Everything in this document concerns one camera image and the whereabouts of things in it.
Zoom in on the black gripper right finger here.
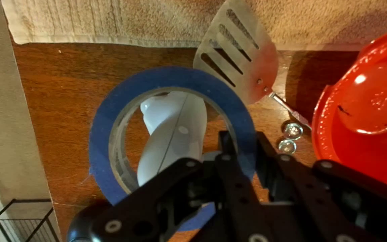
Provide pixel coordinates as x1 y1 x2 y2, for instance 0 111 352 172
257 133 387 242

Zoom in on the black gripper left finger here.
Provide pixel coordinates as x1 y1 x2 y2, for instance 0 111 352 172
67 131 266 242

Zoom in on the blue tape roll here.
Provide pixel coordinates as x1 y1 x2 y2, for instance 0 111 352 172
88 65 258 234

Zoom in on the metal slotted spatula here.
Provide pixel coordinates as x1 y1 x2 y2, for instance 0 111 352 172
192 0 313 156

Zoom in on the tan towel table cover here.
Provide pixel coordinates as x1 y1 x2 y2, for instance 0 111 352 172
0 0 387 51

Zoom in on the black wire rack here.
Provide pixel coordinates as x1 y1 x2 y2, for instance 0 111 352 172
0 199 61 242

